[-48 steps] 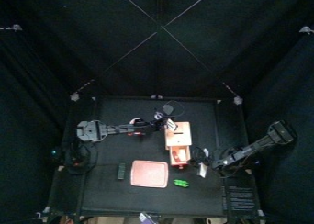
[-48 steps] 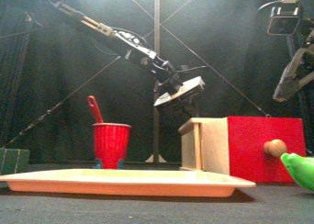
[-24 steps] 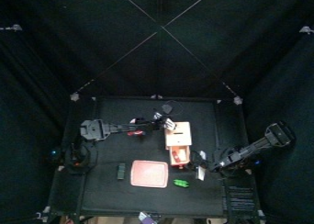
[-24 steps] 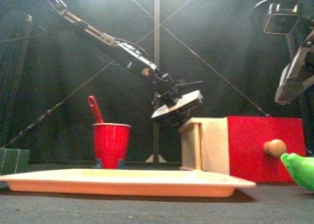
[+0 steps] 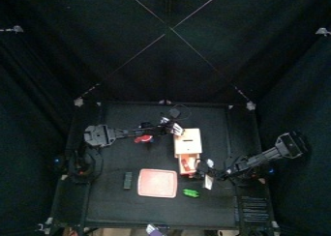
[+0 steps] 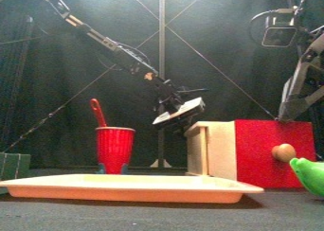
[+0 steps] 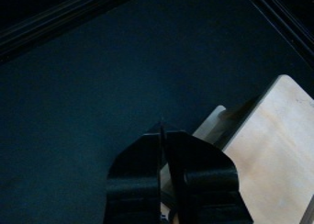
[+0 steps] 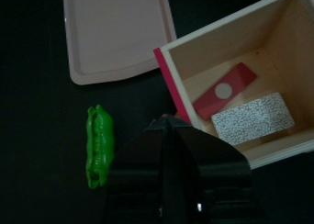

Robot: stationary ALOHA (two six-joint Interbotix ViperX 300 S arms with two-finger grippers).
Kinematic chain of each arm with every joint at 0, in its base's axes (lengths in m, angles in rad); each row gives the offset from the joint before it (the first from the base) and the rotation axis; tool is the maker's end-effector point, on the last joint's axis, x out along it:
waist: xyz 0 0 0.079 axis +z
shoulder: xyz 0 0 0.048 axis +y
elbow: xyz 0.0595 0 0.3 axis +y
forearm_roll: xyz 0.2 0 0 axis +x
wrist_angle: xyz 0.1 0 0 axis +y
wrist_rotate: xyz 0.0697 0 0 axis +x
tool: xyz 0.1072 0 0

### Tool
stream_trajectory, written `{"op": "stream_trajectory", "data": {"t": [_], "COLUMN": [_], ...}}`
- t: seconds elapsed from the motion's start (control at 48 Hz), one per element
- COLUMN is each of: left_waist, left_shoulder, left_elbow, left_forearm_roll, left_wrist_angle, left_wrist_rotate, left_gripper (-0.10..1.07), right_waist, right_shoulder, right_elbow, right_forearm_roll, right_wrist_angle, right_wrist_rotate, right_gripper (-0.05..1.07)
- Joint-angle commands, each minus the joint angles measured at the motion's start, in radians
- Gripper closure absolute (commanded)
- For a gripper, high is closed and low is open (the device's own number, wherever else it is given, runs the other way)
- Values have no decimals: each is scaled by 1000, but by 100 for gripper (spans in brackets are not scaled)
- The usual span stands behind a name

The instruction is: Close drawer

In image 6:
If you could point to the wooden drawer with red front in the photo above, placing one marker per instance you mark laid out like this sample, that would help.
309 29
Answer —
261 140

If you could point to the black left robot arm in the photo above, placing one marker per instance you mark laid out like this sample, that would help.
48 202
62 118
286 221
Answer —
104 42

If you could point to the wooden box with slot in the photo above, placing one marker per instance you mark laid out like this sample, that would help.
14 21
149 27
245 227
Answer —
195 149

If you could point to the red ribbed plastic cup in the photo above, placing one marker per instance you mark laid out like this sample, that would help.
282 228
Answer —
113 149

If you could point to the red plastic utensil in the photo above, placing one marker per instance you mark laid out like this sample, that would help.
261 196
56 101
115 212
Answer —
97 111

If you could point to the pink plastic tray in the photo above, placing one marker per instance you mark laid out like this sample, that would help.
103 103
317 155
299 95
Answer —
125 187

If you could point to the green plastic toy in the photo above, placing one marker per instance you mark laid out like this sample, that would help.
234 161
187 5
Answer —
311 174

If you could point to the green box with white ribbon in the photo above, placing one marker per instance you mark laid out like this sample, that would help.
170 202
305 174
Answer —
14 165

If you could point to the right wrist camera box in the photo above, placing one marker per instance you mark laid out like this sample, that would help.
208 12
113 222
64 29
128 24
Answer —
278 34

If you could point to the grey metal frame pole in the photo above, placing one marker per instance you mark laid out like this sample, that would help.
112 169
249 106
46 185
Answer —
160 36

